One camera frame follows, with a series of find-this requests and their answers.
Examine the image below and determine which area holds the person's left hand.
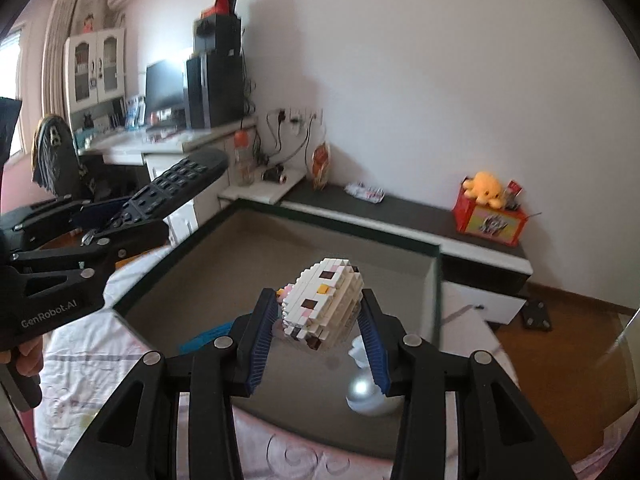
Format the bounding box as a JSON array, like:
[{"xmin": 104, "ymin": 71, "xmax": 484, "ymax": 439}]
[{"xmin": 0, "ymin": 337, "xmax": 45, "ymax": 378}]

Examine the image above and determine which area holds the black remote control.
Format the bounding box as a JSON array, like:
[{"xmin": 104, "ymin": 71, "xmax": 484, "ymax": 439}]
[{"xmin": 120, "ymin": 149, "xmax": 229, "ymax": 223}]

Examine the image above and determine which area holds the black power cable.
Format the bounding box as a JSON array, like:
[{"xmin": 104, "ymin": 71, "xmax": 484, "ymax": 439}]
[{"xmin": 265, "ymin": 110, "xmax": 283, "ymax": 153}]

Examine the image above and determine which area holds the computer monitor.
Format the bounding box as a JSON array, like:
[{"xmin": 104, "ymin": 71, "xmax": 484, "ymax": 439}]
[{"xmin": 145, "ymin": 59, "xmax": 187, "ymax": 121}]

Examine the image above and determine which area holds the red printed box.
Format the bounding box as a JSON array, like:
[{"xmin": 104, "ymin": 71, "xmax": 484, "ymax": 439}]
[{"xmin": 452, "ymin": 182, "xmax": 528, "ymax": 247}]

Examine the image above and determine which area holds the pink box with green rim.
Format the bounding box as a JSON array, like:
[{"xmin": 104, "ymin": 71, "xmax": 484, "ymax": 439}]
[{"xmin": 111, "ymin": 199, "xmax": 445, "ymax": 461}]

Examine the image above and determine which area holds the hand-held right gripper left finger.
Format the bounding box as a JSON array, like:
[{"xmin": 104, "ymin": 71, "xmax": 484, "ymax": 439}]
[{"xmin": 57, "ymin": 287, "xmax": 281, "ymax": 480}]

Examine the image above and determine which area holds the white wall socket panel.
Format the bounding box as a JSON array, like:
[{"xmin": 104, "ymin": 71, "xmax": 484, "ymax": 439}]
[{"xmin": 272, "ymin": 106, "xmax": 325, "ymax": 126}]

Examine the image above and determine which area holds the black speaker stack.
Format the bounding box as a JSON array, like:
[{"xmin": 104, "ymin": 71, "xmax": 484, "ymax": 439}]
[{"xmin": 186, "ymin": 52, "xmax": 246, "ymax": 130}]

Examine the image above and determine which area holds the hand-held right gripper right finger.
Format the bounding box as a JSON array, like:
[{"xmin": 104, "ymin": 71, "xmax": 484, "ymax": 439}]
[{"xmin": 357, "ymin": 287, "xmax": 581, "ymax": 480}]

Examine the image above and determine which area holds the white side table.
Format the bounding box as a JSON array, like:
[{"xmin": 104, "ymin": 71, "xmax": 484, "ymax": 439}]
[{"xmin": 217, "ymin": 167, "xmax": 307, "ymax": 206}]

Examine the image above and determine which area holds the blue printed box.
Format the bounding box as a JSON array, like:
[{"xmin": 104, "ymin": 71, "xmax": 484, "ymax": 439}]
[{"xmin": 122, "ymin": 97, "xmax": 146, "ymax": 128}]

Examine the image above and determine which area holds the tissue packet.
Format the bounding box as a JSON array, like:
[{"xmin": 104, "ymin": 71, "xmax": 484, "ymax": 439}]
[{"xmin": 345, "ymin": 182, "xmax": 386, "ymax": 203}]

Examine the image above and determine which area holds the plastic bottle with orange cap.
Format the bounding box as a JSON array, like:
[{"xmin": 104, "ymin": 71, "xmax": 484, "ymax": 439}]
[{"xmin": 234, "ymin": 130, "xmax": 253, "ymax": 187}]

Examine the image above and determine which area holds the white desk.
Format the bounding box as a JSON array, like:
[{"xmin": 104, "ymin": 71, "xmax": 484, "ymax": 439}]
[{"xmin": 75, "ymin": 115, "xmax": 258, "ymax": 168}]

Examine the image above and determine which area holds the silver ball ornament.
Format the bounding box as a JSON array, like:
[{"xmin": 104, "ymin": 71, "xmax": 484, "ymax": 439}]
[{"xmin": 346, "ymin": 336, "xmax": 406, "ymax": 417}]

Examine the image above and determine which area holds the white patterned sheet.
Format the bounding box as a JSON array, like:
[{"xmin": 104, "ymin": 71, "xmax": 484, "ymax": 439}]
[{"xmin": 0, "ymin": 245, "xmax": 526, "ymax": 480}]

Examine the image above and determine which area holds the blue flat item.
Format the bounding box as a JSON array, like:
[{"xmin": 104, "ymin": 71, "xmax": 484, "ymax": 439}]
[{"xmin": 179, "ymin": 325, "xmax": 236, "ymax": 356}]

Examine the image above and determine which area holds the snack bag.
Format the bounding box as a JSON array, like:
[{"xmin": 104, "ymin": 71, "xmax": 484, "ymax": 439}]
[{"xmin": 309, "ymin": 141, "xmax": 332, "ymax": 190}]

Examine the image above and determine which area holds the white glass-door cabinet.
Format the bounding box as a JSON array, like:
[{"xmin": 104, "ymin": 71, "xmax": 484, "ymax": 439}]
[{"xmin": 64, "ymin": 26, "xmax": 126, "ymax": 111}]

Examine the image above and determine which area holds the black office chair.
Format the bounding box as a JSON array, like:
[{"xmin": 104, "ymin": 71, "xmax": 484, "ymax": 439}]
[{"xmin": 30, "ymin": 115, "xmax": 108, "ymax": 201}]

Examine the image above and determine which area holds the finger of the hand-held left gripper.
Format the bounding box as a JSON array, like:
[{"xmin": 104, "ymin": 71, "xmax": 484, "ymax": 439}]
[
  {"xmin": 7, "ymin": 220, "xmax": 171, "ymax": 311},
  {"xmin": 0, "ymin": 194, "xmax": 133, "ymax": 256}
]

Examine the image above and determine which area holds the black floor scale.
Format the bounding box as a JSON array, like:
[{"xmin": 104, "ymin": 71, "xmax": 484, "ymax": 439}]
[{"xmin": 520, "ymin": 299, "xmax": 555, "ymax": 332}]

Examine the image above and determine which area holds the yellow plush octopus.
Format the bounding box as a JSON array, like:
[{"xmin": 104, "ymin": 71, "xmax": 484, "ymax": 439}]
[{"xmin": 461, "ymin": 171, "xmax": 506, "ymax": 210}]

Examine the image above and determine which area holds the white brick cat figure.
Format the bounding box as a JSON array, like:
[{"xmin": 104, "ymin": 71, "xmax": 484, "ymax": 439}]
[{"xmin": 275, "ymin": 258, "xmax": 363, "ymax": 352}]

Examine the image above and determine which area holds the black-topped low cabinet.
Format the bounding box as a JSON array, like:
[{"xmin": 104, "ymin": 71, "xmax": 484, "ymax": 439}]
[{"xmin": 280, "ymin": 180, "xmax": 533, "ymax": 325}]

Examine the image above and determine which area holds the black box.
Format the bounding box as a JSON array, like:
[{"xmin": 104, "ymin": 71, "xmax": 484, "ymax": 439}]
[{"xmin": 192, "ymin": 14, "xmax": 242, "ymax": 56}]

